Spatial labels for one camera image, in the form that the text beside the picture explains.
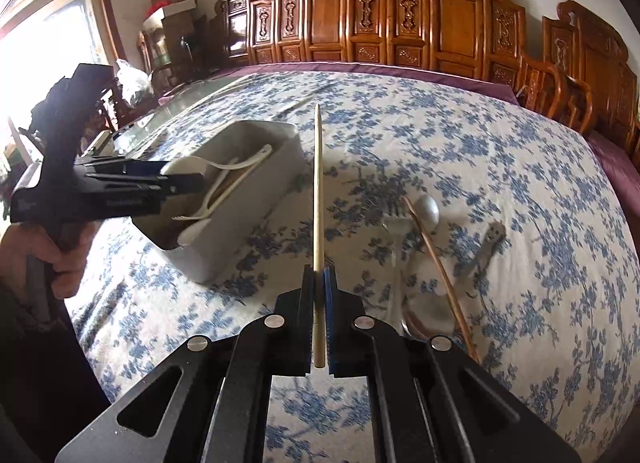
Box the carved wooden armchair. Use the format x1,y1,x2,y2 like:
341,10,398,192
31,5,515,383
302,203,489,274
542,0,640,170

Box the clear plastic bag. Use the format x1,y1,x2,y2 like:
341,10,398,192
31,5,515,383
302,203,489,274
116,59,154,109

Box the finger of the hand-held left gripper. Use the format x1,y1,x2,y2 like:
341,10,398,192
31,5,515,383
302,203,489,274
87,171,207,200
75,157,171,179

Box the blue floral tablecloth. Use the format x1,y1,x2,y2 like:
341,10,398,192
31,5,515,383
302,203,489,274
70,70,640,463

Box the carved wooden sofa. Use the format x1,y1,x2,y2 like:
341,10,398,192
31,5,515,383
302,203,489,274
215,0,594,136

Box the wooden window frame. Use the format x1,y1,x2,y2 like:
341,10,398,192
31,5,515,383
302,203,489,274
0,0,127,74

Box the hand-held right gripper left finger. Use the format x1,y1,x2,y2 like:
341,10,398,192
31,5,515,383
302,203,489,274
55,265,317,463

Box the grey utensil box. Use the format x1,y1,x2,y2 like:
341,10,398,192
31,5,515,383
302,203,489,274
131,119,307,285

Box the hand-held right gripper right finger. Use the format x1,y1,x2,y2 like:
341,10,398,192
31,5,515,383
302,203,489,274
324,265,584,463

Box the light wooden chopstick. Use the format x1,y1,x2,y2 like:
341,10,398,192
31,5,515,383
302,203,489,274
207,158,241,210
312,103,328,370

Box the person's left hand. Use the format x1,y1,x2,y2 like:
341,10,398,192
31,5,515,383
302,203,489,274
0,222,97,301

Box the purple armchair cushion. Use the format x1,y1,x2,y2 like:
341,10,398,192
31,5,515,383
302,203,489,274
585,133,640,180

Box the white flat box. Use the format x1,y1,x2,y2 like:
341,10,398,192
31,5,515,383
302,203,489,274
142,0,197,26

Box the brown wooden chopstick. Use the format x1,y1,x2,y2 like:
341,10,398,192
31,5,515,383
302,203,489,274
401,196,482,365

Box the purple sofa cushion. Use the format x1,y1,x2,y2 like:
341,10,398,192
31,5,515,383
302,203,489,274
210,62,522,106

